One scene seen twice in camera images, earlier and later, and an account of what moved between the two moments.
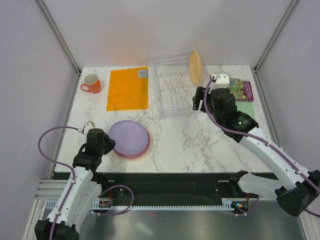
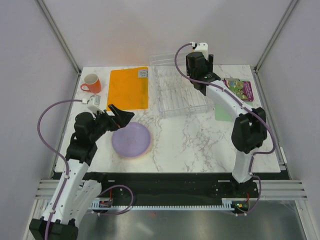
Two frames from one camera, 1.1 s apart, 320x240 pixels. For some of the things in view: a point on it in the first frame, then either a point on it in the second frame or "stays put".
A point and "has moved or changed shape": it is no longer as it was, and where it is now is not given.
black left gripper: (111, 144) → (121, 118)
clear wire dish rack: (173, 85) stays put
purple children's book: (242, 91) stays put
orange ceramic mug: (92, 81) stays put
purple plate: (130, 137) stays put
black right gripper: (199, 95) → (209, 63)
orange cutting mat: (128, 89) stays put
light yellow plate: (137, 160) → (144, 156)
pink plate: (133, 156) has moved or changed shape
